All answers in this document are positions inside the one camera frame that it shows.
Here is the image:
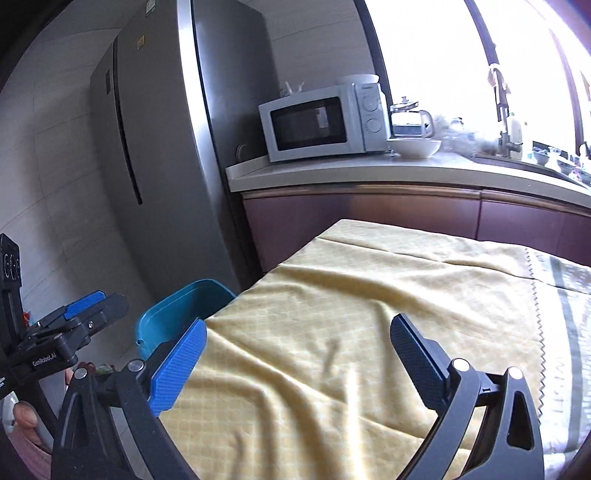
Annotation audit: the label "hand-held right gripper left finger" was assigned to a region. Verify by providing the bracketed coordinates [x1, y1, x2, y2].
[52, 318, 208, 480]

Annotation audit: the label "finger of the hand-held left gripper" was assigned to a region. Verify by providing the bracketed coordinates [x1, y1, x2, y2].
[65, 294, 130, 356]
[34, 290, 108, 329]

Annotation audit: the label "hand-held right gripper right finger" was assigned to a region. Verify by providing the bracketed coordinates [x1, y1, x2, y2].
[389, 314, 546, 480]

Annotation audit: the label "blue trash bin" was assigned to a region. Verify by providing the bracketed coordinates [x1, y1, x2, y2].
[135, 278, 238, 361]

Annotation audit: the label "person's left forearm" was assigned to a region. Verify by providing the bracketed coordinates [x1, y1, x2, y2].
[8, 427, 55, 480]

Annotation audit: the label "person's left hand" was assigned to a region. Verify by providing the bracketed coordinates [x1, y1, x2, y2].
[11, 401, 41, 430]

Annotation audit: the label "yellow tablecloth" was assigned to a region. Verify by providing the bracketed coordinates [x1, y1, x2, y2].
[159, 219, 555, 480]

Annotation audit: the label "kitchen counter cabinet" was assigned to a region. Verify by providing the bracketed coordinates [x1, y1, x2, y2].
[225, 151, 591, 278]

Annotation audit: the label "grey patterned cloth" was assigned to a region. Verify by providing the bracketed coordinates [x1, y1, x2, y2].
[524, 247, 591, 463]

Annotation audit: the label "grey refrigerator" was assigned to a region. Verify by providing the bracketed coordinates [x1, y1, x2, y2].
[89, 0, 278, 296]

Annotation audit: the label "wide white bowl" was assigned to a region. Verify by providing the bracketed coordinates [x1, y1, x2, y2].
[390, 137, 443, 160]

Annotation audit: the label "clear plastic bags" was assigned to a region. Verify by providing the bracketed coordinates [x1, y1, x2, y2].
[434, 115, 502, 156]

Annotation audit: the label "glass kettle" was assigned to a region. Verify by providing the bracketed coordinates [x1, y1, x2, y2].
[389, 96, 435, 139]

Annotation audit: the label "row of small dishes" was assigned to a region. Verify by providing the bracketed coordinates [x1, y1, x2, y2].
[531, 142, 591, 186]

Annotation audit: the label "metal faucet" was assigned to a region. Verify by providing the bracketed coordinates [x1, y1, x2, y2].
[488, 65, 523, 160]

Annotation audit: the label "white microwave oven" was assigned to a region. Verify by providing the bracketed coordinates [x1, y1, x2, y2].
[259, 83, 391, 163]

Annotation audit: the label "window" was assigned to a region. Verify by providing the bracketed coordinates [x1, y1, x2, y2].
[365, 0, 591, 154]

